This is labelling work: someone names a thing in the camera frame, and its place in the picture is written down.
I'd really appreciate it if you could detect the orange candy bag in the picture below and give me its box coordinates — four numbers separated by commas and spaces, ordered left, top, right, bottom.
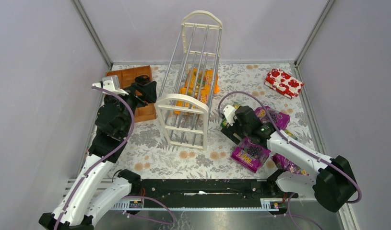
184, 68, 213, 89
173, 84, 213, 115

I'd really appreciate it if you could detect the green Fox's candy bag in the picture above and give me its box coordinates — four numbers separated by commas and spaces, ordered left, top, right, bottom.
220, 118, 228, 128

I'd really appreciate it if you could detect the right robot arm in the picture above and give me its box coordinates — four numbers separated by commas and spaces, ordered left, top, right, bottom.
222, 105, 361, 212

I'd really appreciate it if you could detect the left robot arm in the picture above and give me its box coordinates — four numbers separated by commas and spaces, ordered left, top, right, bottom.
39, 75, 157, 230

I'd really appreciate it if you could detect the purple grape candy bag front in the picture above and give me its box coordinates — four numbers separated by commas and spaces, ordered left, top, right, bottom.
231, 138, 271, 173

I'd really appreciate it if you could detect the purple grape candy bag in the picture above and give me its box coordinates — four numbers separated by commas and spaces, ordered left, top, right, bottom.
271, 153, 309, 176
254, 106, 290, 130
231, 138, 271, 173

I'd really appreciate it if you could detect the purple grape candy bag upper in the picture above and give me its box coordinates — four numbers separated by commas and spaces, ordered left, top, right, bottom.
254, 106, 290, 130

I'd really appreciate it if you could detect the cream and metal shelf rack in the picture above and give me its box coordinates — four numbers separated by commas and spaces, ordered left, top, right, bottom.
155, 10, 224, 150

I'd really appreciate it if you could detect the purple grape candy bag right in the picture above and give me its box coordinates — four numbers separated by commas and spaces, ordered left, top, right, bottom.
271, 153, 309, 176

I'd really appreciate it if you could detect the brown wooden compartment tray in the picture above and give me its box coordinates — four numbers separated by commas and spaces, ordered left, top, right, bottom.
106, 66, 156, 123

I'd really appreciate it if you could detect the red white heart bag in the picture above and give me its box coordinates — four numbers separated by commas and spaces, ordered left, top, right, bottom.
265, 69, 305, 99

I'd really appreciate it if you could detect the floral table mat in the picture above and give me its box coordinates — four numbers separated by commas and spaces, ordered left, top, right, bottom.
105, 63, 314, 179

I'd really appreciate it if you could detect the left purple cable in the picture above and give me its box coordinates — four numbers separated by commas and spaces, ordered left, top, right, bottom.
54, 85, 135, 230

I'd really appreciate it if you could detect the purple cable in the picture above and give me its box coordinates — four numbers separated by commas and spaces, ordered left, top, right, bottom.
54, 85, 135, 230
217, 91, 363, 230

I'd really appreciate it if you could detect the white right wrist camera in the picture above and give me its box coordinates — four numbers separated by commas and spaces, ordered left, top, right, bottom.
223, 105, 236, 126

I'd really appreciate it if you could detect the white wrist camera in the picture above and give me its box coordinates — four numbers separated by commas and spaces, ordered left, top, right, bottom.
223, 105, 236, 126
92, 75, 129, 95

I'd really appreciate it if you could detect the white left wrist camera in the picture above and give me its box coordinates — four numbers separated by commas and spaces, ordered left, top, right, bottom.
92, 75, 129, 95

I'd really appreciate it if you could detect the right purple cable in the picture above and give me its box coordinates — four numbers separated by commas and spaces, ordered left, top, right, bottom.
217, 91, 363, 230

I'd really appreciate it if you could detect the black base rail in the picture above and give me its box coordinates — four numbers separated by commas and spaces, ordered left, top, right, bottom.
116, 178, 299, 210

